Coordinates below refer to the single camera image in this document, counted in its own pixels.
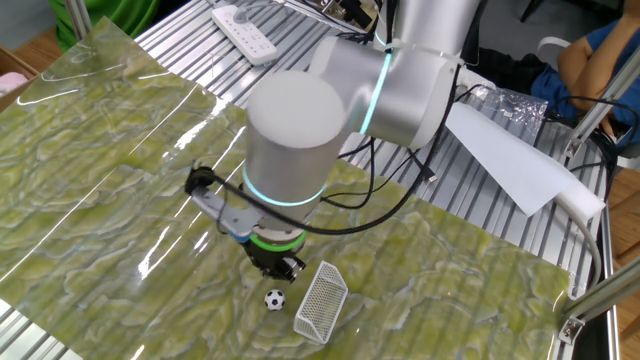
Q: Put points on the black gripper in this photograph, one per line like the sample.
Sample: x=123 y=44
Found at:
x=270 y=257

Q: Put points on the black and white soccer ball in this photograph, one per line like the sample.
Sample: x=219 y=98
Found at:
x=274 y=300

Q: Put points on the bystander left forearm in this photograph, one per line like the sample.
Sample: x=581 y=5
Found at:
x=575 y=65

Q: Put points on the white mesh miniature goal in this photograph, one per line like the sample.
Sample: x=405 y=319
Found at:
x=320 y=300

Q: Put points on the green marble pattern mat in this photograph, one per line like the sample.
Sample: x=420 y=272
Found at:
x=100 y=175

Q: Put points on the white power strip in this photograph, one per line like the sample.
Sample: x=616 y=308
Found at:
x=242 y=32

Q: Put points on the white paper sheet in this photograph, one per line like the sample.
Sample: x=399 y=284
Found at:
x=500 y=155

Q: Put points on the black silver connector device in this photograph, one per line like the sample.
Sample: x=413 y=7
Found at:
x=352 y=12

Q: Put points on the clear plastic bag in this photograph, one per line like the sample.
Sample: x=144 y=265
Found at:
x=515 y=107

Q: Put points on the green cloth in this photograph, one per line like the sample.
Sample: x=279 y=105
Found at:
x=120 y=15

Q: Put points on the white foam block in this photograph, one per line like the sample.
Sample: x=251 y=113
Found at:
x=585 y=200

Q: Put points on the person in blue shirt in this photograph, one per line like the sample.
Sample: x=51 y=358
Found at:
x=550 y=85

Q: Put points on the pink soft item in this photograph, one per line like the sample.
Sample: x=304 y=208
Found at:
x=10 y=82

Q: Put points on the brown cardboard box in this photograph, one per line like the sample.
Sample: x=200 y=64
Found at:
x=15 y=62

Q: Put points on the white curved tube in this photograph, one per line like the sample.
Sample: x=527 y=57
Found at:
x=550 y=42

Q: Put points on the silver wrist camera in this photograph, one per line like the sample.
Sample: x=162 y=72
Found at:
x=225 y=215

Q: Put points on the aluminium frame post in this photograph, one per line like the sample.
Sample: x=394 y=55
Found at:
x=595 y=110
x=79 y=17
x=600 y=295

